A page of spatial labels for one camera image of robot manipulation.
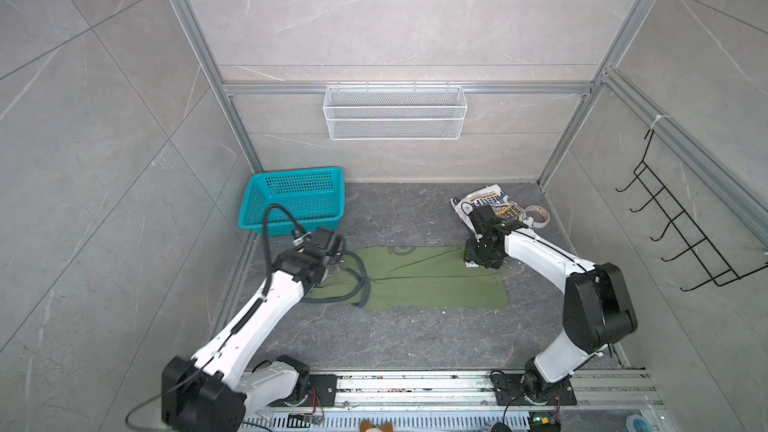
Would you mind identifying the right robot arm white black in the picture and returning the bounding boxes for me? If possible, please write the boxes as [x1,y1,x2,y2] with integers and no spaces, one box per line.
[464,205,638,402]

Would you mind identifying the white tank top navy trim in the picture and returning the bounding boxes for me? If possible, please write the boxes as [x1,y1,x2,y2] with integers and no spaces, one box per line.
[450,184,529,233]

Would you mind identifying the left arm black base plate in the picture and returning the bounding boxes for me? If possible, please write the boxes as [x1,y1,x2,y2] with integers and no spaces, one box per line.
[300,374,339,408]

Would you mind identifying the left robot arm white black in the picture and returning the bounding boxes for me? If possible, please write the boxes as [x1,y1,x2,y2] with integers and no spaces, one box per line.
[160,228,346,431]

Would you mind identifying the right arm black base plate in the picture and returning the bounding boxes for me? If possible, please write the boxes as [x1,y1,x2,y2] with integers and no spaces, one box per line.
[488,370,577,406]

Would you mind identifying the teal plastic basket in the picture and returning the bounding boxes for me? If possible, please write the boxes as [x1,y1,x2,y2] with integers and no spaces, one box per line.
[238,167,345,236]

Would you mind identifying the green tank top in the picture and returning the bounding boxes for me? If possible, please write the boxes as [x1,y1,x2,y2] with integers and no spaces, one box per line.
[303,246,508,310]

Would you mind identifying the aluminium front rail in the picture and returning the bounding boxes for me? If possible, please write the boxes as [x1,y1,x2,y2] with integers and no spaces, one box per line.
[318,369,664,412]

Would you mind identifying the black wire hook rack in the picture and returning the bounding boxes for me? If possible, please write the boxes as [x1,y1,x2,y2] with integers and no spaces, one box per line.
[615,130,767,293]

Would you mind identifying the white wire mesh shelf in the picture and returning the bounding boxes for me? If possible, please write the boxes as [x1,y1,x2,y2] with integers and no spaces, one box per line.
[323,85,468,141]

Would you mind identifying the roll of white tape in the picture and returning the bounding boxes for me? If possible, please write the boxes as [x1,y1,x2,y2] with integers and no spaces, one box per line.
[524,205,551,229]

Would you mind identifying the left black corrugated cable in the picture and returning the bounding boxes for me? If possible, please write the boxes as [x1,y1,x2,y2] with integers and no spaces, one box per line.
[259,203,310,298]

